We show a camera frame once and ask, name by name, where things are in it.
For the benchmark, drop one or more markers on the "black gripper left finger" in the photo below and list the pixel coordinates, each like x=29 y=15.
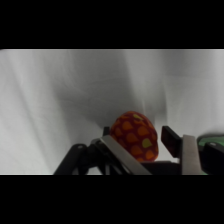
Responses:
x=113 y=156

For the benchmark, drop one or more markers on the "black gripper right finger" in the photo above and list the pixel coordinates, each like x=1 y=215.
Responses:
x=190 y=153

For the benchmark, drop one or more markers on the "red ball with orange spots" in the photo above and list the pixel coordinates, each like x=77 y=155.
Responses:
x=135 y=136

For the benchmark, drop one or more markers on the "green sponge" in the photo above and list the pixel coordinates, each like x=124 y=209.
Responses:
x=211 y=139

